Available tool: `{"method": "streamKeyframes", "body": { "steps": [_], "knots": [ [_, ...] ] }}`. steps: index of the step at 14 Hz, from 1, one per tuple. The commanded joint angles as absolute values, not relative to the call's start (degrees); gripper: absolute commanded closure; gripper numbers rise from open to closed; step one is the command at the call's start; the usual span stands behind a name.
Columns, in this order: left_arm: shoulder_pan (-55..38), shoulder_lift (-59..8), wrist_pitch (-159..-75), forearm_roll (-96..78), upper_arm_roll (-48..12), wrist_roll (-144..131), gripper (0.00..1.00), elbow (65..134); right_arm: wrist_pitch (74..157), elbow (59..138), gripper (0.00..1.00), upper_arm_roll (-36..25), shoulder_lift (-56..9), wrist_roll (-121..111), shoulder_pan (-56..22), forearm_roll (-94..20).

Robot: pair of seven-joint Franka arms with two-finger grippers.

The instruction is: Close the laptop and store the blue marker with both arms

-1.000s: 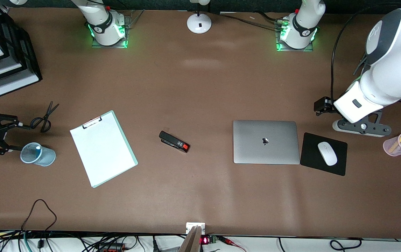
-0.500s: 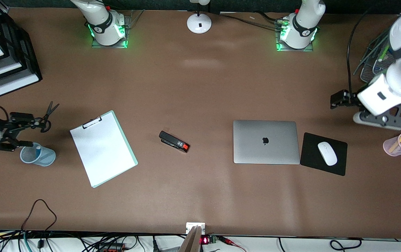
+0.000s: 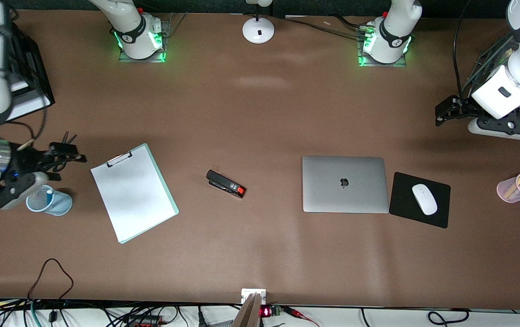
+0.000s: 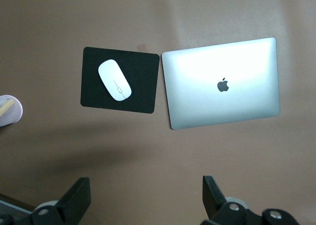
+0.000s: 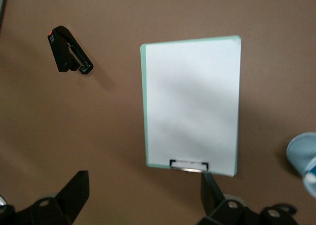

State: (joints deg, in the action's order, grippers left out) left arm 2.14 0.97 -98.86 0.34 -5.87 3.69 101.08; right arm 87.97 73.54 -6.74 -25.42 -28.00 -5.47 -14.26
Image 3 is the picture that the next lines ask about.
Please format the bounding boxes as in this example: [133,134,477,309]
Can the black coiled cable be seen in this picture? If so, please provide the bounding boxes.
[427,308,471,327]

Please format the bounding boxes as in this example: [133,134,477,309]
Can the black mouse pad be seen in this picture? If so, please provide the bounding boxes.
[388,172,451,229]

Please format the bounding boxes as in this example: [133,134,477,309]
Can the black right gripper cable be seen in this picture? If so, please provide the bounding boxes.
[10,105,48,142]

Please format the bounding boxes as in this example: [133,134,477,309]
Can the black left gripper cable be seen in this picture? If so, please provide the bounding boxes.
[452,0,471,94]

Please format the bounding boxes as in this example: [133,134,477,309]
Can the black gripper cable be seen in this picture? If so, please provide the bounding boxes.
[452,0,471,94]
[10,105,48,142]

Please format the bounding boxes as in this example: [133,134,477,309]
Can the black metal clipboard clip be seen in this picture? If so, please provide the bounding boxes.
[106,151,133,168]

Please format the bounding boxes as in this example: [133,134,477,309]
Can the white round lamp base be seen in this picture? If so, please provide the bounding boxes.
[242,0,275,45]

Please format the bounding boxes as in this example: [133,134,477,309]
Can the silver laptop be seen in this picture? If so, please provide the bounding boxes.
[302,156,390,214]

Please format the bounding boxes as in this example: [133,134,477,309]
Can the black stapler red tip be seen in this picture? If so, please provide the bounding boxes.
[206,169,246,199]

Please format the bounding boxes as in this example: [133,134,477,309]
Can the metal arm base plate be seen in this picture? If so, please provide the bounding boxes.
[118,13,188,63]
[357,23,409,68]

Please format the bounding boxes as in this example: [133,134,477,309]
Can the black cables along table edge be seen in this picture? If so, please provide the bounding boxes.
[0,297,242,327]

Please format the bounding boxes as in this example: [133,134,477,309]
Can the green clipboard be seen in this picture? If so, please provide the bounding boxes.
[90,143,180,244]

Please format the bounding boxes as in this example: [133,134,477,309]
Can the wooden camera post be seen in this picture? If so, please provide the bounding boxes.
[232,288,267,327]

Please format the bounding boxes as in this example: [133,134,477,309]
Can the white paper sheet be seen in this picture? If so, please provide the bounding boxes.
[91,146,175,243]

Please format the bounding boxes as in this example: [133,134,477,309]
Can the thin black looped cable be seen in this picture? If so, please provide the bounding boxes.
[27,258,75,324]

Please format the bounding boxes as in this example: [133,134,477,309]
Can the white computer mouse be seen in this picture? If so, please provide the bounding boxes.
[412,183,438,216]

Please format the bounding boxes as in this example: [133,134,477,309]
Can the beige highlighter pen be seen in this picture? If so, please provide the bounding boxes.
[504,170,520,199]

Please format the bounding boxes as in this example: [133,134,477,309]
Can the blue mesh pen cup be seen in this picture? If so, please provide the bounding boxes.
[26,184,73,217]

